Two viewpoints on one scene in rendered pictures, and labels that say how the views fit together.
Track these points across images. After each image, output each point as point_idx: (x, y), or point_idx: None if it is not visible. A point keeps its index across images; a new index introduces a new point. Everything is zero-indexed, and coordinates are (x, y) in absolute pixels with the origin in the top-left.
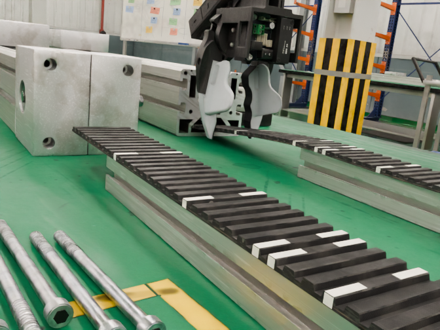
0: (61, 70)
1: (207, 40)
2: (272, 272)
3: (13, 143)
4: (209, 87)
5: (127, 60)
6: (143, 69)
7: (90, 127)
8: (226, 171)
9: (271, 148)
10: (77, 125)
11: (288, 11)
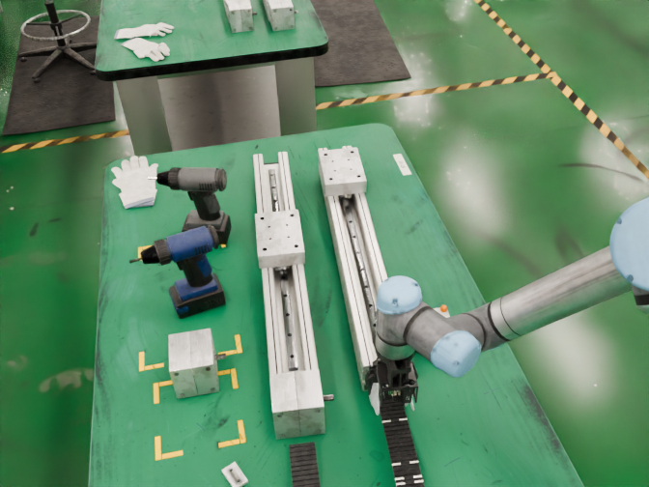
0: (285, 415)
1: (369, 374)
2: None
3: (270, 415)
4: (372, 392)
5: (316, 408)
6: (353, 328)
7: (296, 445)
8: (359, 466)
9: (413, 417)
10: (295, 429)
11: (407, 386)
